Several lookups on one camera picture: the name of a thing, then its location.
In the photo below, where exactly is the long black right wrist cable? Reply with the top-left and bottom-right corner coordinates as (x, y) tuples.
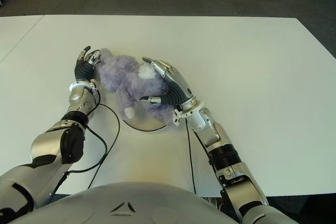
(185, 120), (197, 195)

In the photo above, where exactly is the short black right wrist cable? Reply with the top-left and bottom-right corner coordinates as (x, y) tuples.
(193, 126), (215, 164)

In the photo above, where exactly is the short black wrist cable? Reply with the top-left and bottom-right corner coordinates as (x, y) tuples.
(46, 125), (108, 201)
(193, 126), (215, 164)

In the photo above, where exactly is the long black wrist cable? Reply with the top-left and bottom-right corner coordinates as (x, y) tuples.
(88, 95), (121, 188)
(185, 120), (197, 195)

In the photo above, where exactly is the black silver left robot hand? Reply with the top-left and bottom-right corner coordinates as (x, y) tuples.
(74, 46), (102, 81)

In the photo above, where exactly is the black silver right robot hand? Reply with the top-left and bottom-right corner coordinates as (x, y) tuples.
(139, 56), (198, 109)

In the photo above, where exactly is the long black left wrist cable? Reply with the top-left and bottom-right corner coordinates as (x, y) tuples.
(88, 95), (121, 188)

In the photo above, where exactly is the short black left wrist cable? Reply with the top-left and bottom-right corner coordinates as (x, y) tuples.
(46, 125), (108, 201)

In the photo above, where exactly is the silver robot torso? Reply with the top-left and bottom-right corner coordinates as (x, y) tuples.
(15, 182), (232, 224)

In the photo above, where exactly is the purple plush bunny doll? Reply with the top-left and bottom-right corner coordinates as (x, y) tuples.
(94, 47), (181, 127)

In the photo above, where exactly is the white plate with black rim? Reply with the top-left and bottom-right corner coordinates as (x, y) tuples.
(122, 112), (169, 132)

